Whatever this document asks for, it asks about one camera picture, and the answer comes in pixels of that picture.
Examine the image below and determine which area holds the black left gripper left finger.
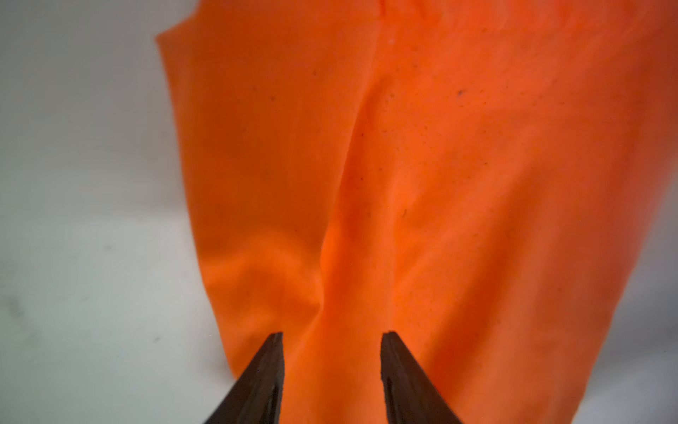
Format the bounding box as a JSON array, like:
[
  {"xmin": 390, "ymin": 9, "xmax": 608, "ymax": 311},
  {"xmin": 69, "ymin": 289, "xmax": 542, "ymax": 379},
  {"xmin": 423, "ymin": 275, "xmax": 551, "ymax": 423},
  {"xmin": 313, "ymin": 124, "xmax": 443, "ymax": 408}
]
[{"xmin": 205, "ymin": 332, "xmax": 285, "ymax": 424}]

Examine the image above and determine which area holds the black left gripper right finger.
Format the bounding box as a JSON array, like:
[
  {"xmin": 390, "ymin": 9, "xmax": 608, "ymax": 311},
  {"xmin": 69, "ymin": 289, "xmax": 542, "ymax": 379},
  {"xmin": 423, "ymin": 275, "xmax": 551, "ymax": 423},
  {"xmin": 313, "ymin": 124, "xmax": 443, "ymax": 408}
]
[{"xmin": 381, "ymin": 331, "xmax": 462, "ymax": 424}]

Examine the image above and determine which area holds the orange cloth garment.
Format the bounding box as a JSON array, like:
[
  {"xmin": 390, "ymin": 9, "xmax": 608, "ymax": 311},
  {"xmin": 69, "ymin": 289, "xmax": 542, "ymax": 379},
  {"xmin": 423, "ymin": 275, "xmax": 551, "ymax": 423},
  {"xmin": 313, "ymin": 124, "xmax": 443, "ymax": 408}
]
[{"xmin": 157, "ymin": 1, "xmax": 677, "ymax": 423}]

